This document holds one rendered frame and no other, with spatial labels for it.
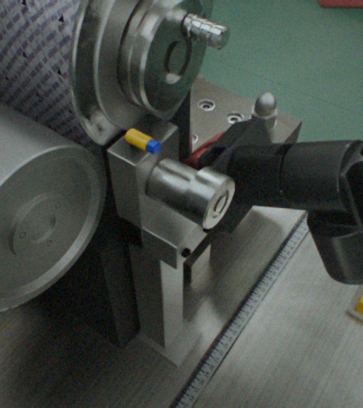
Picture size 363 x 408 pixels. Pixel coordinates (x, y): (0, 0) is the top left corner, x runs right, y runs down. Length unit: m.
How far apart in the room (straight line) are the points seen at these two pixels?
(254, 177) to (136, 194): 0.11
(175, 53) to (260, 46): 2.46
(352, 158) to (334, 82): 2.21
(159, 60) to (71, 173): 0.10
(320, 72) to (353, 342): 2.13
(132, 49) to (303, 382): 0.41
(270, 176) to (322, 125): 1.92
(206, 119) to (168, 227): 0.28
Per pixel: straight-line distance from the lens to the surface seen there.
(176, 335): 0.56
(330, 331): 0.61
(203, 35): 0.31
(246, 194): 0.41
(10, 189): 0.29
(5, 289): 0.34
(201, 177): 0.31
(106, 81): 0.30
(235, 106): 0.65
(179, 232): 0.36
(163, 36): 0.30
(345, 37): 2.95
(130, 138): 0.29
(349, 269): 0.43
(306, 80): 2.56
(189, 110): 0.43
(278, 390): 0.56
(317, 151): 0.38
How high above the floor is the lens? 1.42
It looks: 50 degrees down
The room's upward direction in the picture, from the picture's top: straight up
